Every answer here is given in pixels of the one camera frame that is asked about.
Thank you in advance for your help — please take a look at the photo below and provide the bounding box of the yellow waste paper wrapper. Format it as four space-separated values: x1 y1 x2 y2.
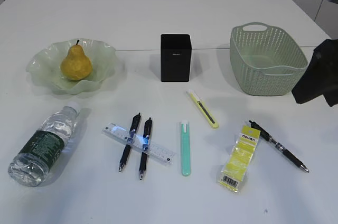
218 125 260 192

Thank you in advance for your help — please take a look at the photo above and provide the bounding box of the green woven plastic basket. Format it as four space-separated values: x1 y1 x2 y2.
230 22 308 96

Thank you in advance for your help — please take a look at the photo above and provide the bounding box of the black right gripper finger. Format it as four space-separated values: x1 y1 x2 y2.
323 86 338 107
292 39 337 104

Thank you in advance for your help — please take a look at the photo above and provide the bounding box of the black pen left of pair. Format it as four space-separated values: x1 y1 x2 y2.
119 113 141 172

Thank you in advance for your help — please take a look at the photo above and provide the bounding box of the mint green utility knife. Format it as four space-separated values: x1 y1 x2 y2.
181 120 191 176

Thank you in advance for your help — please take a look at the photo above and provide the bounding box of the black pen of pair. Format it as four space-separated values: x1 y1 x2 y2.
119 113 141 172
139 118 153 180

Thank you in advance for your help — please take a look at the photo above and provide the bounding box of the black square pen holder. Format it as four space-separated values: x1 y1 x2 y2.
160 34 192 82

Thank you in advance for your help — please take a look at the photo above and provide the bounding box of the black pen far right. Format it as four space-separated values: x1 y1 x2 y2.
249 120 309 173

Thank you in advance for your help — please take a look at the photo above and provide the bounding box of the clear plastic ruler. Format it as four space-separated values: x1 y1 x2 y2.
102 123 175 166

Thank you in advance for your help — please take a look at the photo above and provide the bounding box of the yellow utility knife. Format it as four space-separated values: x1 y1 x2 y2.
187 90 219 129

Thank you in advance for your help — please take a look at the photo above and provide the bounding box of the clear water bottle green label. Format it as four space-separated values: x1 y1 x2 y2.
8 101 81 187

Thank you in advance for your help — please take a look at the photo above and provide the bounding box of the pale green wavy plate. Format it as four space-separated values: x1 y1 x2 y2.
26 38 121 95

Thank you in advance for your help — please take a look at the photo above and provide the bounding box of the yellow pear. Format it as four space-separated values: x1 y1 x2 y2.
60 39 93 81

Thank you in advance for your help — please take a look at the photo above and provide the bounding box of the black pen right of pair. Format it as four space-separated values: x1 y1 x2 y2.
139 118 153 180

